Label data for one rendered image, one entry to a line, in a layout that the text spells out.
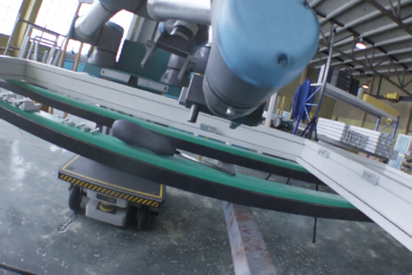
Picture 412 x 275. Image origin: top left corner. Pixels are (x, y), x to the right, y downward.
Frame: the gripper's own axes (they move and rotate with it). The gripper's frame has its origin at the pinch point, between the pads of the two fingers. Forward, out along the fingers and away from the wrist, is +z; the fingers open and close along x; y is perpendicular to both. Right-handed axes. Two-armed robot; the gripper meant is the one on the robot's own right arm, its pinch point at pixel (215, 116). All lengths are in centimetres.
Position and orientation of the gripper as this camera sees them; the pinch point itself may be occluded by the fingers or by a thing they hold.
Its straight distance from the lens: 48.1
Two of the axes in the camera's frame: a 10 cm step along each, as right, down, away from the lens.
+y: -2.6, 9.4, -2.4
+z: -1.1, 2.2, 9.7
